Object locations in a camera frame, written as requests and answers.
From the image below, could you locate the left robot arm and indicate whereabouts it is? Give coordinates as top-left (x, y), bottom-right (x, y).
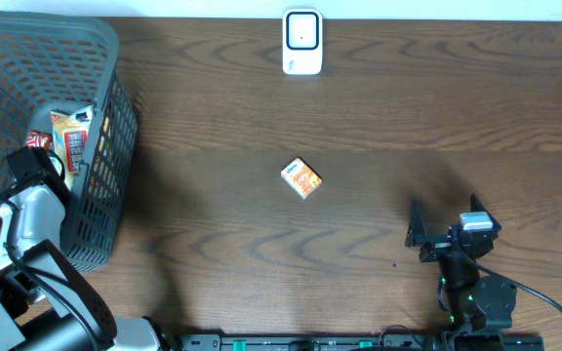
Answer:
top-left (0, 147), bottom-right (168, 350)

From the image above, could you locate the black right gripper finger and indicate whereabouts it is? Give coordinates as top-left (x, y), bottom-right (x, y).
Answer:
top-left (405, 199), bottom-right (427, 248)
top-left (470, 193), bottom-right (502, 232)

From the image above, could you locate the grey plastic mesh basket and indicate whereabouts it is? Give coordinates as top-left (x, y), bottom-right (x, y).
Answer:
top-left (0, 11), bottom-right (139, 272)

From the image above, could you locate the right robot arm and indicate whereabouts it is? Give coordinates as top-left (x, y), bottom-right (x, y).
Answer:
top-left (405, 195), bottom-right (516, 350)

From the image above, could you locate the orange white snack bag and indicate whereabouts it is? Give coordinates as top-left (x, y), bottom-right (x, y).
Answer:
top-left (50, 105), bottom-right (94, 189)

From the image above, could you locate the red TOP biscuit pack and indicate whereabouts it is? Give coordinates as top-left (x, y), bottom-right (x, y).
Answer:
top-left (25, 130), bottom-right (53, 150)

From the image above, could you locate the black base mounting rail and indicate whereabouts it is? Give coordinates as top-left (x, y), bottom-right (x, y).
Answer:
top-left (178, 332), bottom-right (544, 351)

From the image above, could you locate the orange Kleenex tissue pack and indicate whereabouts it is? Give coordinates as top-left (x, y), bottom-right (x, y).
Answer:
top-left (280, 157), bottom-right (323, 200)

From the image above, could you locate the white barcode scanner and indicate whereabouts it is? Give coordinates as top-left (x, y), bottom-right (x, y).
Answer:
top-left (282, 8), bottom-right (324, 75)

